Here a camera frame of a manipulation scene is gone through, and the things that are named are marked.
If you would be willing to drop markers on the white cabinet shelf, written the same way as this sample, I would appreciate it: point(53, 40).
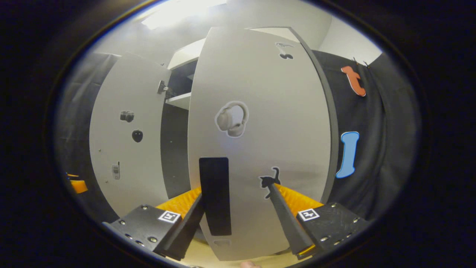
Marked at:
point(180, 100)

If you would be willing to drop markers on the metal door hinge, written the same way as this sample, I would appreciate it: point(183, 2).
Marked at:
point(162, 87)

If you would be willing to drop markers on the white cabinet door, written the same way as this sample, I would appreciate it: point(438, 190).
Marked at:
point(122, 85)
point(290, 130)

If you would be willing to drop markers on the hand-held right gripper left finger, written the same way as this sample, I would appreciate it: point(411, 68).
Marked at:
point(189, 230)

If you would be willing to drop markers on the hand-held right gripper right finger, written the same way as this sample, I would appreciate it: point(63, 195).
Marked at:
point(286, 223)

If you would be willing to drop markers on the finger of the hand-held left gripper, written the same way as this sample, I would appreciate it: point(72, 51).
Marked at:
point(79, 185)

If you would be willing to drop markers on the black backdrop cloth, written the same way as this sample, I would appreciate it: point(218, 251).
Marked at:
point(383, 149)

